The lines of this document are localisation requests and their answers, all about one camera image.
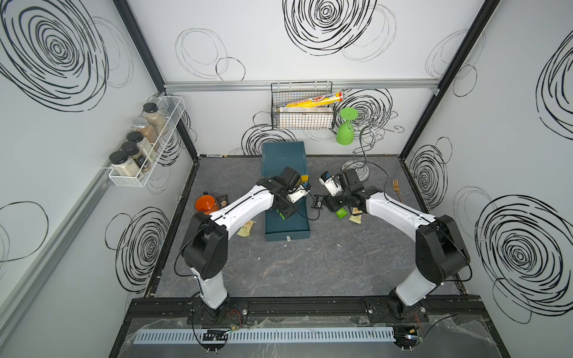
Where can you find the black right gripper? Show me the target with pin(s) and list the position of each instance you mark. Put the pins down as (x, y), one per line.
(329, 203)

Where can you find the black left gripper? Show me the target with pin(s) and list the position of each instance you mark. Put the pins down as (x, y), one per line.
(288, 212)

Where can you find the teal drawer cabinet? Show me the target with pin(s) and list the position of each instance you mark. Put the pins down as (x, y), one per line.
(277, 156)

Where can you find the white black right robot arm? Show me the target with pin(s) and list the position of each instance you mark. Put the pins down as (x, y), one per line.
(440, 251)

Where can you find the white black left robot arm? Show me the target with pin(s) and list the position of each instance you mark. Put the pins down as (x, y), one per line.
(205, 247)

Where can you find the gold fork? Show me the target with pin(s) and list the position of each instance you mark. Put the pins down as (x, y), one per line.
(396, 188)

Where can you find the white box in basket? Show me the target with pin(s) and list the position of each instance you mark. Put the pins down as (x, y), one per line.
(295, 118)

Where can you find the orange cup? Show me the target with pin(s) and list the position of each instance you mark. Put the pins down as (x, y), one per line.
(206, 204)

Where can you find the yellow snack tube package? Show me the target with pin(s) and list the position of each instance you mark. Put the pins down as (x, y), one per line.
(320, 101)

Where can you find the clear acrylic spice shelf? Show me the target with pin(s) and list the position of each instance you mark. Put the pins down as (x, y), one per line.
(166, 150)

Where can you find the spice jar black lid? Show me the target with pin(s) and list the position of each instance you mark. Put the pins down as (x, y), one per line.
(123, 164)
(133, 151)
(143, 144)
(154, 117)

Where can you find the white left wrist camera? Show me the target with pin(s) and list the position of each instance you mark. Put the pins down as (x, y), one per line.
(300, 192)

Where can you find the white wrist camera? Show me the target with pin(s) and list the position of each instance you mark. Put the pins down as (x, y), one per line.
(300, 192)
(329, 183)

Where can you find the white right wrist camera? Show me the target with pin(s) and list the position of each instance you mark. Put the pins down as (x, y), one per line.
(329, 183)

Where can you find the black wire wall basket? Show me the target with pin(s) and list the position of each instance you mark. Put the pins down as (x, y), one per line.
(286, 92)

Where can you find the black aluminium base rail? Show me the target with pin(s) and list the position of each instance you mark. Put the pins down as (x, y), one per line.
(375, 307)

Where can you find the grey slotted cable duct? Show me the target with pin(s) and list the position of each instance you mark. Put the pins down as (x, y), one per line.
(264, 335)

